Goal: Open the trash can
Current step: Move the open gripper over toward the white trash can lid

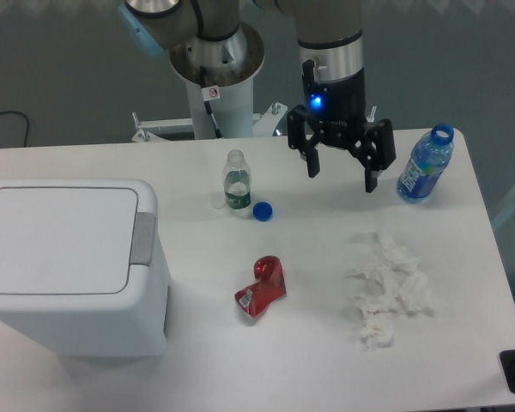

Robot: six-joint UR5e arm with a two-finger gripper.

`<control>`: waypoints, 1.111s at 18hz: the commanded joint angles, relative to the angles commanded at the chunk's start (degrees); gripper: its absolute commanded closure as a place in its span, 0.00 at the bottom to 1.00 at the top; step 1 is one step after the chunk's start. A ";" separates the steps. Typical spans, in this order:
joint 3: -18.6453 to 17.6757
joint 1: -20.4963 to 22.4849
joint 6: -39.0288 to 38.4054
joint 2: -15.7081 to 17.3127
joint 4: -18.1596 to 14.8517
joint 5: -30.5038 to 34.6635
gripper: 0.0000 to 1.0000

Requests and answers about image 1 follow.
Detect crumpled white tissue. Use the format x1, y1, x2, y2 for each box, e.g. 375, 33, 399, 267
346, 231, 435, 349

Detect clear empty plastic bottle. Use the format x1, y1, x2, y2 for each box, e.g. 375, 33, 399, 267
222, 149, 251, 217

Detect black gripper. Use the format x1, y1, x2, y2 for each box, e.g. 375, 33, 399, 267
287, 68, 396, 193

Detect crushed red can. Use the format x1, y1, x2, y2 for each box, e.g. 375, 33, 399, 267
234, 255, 287, 318

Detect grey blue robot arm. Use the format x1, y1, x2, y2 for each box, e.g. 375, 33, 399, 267
118, 1, 396, 192

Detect blue plastic bottle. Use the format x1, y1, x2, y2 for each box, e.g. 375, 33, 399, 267
397, 124, 454, 203

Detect blue bottle cap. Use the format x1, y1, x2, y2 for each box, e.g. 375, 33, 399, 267
252, 201, 274, 222

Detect white bottle cap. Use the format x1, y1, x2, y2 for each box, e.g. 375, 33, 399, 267
210, 197, 225, 209

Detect black cable on floor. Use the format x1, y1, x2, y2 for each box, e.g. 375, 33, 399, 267
0, 111, 30, 149

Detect white trash can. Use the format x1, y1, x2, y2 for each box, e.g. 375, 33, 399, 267
0, 179, 171, 357

